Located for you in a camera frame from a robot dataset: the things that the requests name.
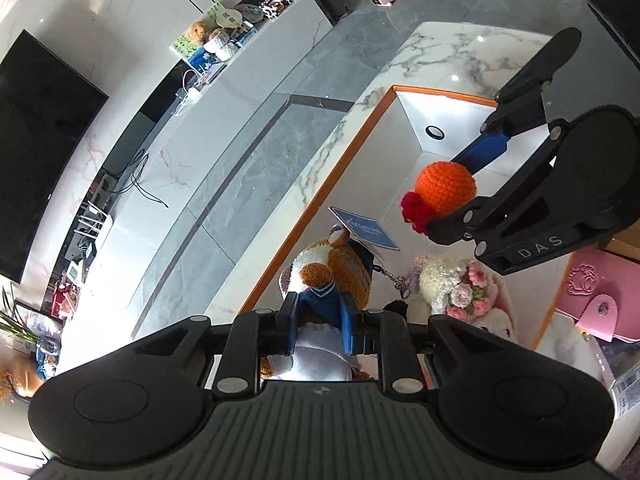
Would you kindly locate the brown plush toy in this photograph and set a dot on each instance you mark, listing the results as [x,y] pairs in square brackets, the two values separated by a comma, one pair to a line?
[20,380]

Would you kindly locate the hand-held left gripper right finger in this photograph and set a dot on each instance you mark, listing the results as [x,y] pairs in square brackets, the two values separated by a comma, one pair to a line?
[351,327]

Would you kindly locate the cow print item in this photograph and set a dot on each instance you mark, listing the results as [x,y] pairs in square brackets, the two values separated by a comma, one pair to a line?
[275,5]

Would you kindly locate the crochet flower bouquet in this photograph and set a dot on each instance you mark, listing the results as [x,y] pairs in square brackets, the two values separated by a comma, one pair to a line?
[440,280]

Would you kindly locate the black television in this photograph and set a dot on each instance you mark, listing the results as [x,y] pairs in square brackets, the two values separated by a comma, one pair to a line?
[45,135]

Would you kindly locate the blue box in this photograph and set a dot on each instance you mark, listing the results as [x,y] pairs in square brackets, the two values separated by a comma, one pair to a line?
[207,60]

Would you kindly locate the white box with orange rim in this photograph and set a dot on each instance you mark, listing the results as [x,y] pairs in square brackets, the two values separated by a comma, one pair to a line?
[450,110]

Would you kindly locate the green leafy plant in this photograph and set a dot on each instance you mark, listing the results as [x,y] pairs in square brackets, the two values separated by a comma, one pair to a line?
[12,322]

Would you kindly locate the white pink plush toy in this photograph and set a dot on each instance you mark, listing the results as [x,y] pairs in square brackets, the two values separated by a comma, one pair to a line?
[500,322]

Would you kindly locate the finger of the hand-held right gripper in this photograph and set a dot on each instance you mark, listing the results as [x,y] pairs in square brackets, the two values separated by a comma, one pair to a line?
[482,152]
[450,225]

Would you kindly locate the brown white plush dog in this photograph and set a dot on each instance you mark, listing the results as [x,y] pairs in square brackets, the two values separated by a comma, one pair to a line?
[315,270]

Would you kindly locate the brown teddy bear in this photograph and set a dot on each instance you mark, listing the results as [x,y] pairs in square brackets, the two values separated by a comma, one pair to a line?
[197,32]

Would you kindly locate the clear plastic bag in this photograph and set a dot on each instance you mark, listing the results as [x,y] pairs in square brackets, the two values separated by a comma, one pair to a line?
[625,385]

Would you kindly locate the orange and red crochet toy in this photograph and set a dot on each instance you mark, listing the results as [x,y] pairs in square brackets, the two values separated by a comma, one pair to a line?
[445,185]

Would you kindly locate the white crochet pot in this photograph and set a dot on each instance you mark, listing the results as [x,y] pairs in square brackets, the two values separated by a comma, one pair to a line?
[222,47]

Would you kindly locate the white TV cabinet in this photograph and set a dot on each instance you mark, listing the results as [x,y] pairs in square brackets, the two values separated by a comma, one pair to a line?
[225,110]

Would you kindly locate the purple crochet flower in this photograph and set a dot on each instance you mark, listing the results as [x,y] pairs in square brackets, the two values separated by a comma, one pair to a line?
[416,270]

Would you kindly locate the white round sign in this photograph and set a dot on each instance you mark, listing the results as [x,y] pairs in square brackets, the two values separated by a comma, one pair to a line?
[232,17]

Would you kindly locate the blue hang tag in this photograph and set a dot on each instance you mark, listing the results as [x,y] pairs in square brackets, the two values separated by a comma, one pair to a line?
[365,227]

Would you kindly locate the green white card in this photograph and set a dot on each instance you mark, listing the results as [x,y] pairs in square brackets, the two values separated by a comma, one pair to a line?
[215,12]

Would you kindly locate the pink wallet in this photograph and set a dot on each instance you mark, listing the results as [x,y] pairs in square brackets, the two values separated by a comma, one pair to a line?
[590,280]

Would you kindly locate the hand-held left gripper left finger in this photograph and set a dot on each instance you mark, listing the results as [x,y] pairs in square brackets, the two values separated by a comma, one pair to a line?
[289,322]

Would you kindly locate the white power strip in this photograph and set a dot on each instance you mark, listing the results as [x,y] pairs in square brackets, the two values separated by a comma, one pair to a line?
[189,99]

